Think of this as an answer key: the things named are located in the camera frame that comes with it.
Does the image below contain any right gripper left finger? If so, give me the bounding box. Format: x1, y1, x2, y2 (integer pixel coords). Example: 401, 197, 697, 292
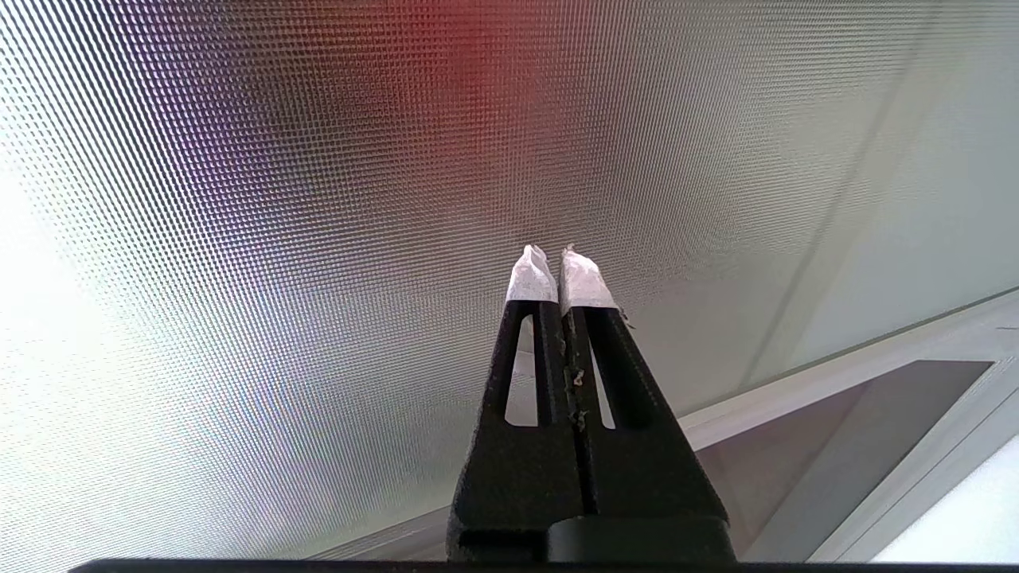
446, 244, 588, 563

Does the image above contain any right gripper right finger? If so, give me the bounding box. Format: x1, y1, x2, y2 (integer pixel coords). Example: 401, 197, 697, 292
545, 246, 736, 563

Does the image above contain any frosted glass cabinet door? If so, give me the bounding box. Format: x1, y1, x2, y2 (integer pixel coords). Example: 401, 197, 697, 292
0, 0, 1019, 573

